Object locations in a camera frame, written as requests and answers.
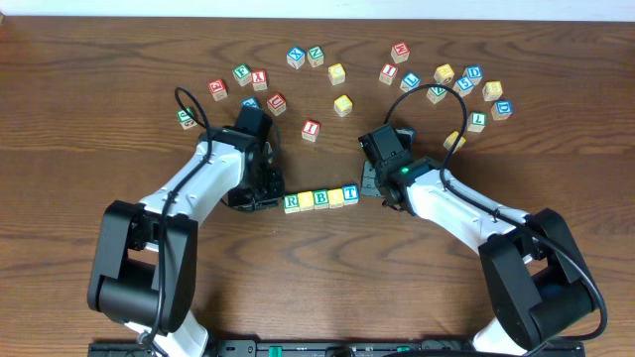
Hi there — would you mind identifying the blue T block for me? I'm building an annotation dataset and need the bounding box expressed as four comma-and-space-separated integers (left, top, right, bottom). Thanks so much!
342, 184, 359, 205

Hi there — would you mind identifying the green R block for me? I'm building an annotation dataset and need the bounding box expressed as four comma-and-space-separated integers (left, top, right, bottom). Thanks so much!
284, 193, 301, 214

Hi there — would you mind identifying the yellow O block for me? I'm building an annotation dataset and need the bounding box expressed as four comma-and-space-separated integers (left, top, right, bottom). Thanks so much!
298, 191, 315, 211
327, 188, 344, 208

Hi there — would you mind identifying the green B block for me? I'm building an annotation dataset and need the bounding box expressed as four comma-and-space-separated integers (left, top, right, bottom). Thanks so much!
313, 189, 329, 210

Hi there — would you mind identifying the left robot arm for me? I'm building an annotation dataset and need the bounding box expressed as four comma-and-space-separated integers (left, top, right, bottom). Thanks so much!
87, 125, 284, 356

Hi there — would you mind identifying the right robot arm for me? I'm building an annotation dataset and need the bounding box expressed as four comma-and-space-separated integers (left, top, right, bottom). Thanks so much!
362, 158, 607, 356

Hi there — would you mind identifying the blue 2 block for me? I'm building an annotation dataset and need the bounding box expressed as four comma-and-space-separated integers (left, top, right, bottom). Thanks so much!
405, 128, 416, 143

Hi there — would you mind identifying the red I block near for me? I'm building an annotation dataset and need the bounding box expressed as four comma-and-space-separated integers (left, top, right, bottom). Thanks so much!
301, 120, 320, 142

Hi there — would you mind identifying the red i block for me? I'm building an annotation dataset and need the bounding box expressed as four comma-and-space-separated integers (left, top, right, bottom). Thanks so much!
301, 120, 320, 142
379, 63, 398, 85

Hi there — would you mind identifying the red U block far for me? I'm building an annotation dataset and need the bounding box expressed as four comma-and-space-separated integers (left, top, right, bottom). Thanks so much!
267, 93, 287, 116

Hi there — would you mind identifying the yellow K block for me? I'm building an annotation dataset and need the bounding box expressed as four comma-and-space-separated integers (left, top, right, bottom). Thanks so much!
443, 131, 466, 152

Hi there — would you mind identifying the yellow block centre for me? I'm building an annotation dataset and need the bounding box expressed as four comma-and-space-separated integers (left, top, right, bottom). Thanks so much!
333, 94, 353, 117

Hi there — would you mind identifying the blue P block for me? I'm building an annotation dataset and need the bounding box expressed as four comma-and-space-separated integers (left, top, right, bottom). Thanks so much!
241, 96, 260, 108

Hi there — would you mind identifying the green J block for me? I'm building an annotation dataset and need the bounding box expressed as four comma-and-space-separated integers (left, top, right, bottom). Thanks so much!
177, 107, 197, 130

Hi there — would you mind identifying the green Z block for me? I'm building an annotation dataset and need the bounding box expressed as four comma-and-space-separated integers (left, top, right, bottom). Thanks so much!
427, 86, 447, 104

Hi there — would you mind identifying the blue L block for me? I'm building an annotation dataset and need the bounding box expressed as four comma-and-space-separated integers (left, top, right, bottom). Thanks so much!
400, 71, 421, 92

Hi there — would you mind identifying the red Y block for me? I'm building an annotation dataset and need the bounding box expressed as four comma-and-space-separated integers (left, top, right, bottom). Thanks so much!
251, 69, 268, 91

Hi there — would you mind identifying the red G block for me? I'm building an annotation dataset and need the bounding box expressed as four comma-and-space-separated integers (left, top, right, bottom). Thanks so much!
207, 79, 228, 101

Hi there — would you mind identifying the red I block far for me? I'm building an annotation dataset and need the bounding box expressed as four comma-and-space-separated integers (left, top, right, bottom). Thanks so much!
379, 63, 398, 85

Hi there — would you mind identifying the green 7 block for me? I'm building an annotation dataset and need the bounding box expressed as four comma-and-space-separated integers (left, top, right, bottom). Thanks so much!
466, 111, 487, 133

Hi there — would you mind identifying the green F block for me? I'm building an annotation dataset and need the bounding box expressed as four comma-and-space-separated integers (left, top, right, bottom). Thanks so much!
232, 63, 252, 86

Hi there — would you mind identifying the yellow C block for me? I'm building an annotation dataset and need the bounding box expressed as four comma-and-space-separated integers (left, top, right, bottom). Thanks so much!
327, 63, 346, 85

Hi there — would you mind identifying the yellow block far right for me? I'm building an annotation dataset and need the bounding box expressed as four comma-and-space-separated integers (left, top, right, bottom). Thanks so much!
434, 63, 454, 85

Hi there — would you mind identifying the blue 5 block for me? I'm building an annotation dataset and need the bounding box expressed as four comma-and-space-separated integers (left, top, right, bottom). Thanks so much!
452, 76, 474, 97

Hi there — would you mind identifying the blue X block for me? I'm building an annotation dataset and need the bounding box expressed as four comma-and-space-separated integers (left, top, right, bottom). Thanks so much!
286, 47, 306, 69

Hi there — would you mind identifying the green N block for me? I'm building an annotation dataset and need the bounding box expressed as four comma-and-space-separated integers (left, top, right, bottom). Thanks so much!
307, 46, 324, 67

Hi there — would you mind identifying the blue D block right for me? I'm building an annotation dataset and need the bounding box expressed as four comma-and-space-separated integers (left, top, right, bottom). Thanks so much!
491, 100, 513, 121

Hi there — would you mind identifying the blue d block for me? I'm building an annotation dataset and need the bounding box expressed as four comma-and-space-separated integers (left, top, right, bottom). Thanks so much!
491, 100, 513, 121
462, 65, 483, 85

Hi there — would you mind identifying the blue D block far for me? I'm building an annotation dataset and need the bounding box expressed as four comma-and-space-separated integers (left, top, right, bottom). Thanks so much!
462, 65, 483, 85

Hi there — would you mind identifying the yellow 8 block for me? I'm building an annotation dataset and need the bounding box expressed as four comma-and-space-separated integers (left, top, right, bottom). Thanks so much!
482, 81, 503, 102

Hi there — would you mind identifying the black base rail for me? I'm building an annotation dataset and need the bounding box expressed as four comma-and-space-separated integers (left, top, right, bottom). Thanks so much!
86, 339, 586, 357

